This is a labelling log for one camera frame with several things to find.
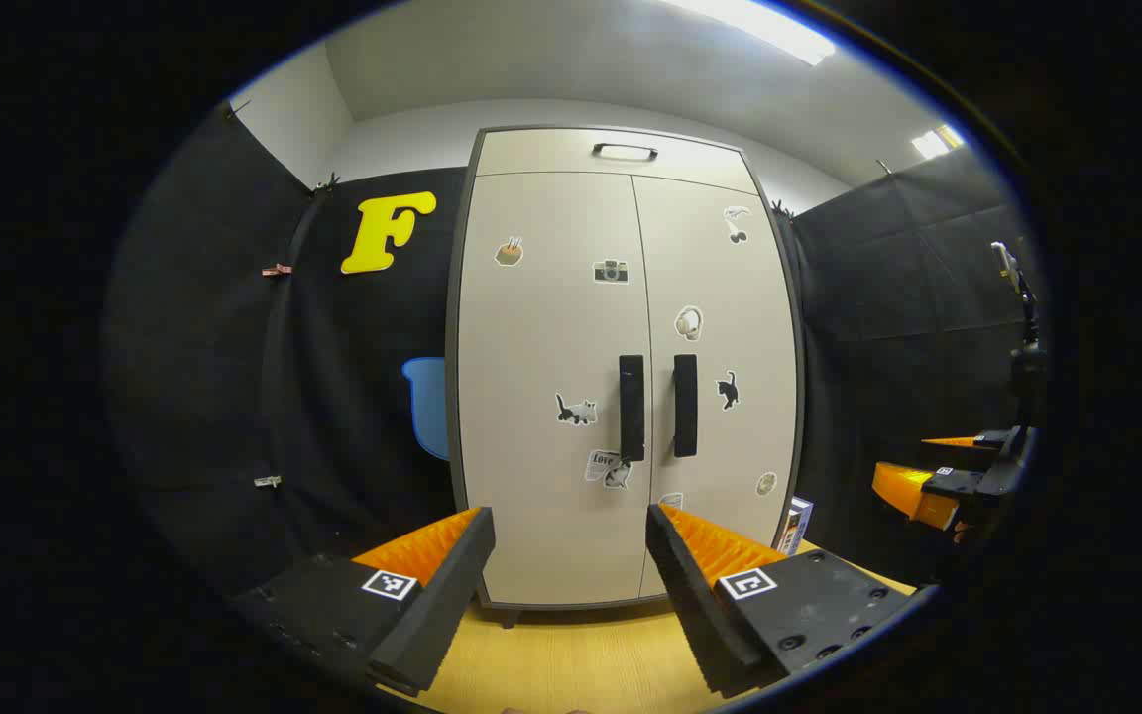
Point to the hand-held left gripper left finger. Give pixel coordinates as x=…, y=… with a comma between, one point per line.
x=442, y=605

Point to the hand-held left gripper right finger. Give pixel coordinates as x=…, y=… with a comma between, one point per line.
x=695, y=605

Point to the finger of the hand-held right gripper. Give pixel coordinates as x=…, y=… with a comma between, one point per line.
x=913, y=491
x=968, y=441

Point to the beige shoe cabinet door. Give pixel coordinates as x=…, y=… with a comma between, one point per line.
x=730, y=297
x=541, y=337

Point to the beige double-door shoe cabinet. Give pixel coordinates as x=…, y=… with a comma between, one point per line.
x=467, y=297

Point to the beige cabinet drawer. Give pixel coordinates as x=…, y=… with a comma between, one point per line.
x=541, y=154

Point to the small white printed box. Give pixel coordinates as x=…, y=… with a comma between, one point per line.
x=795, y=526

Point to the black backdrop cloth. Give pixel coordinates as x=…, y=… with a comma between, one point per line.
x=908, y=327
x=224, y=377

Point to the small ceiling light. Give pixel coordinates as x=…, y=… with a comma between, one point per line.
x=938, y=142

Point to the red clip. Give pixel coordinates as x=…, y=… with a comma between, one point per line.
x=276, y=269

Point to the black clip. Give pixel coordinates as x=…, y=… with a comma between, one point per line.
x=237, y=109
x=328, y=183

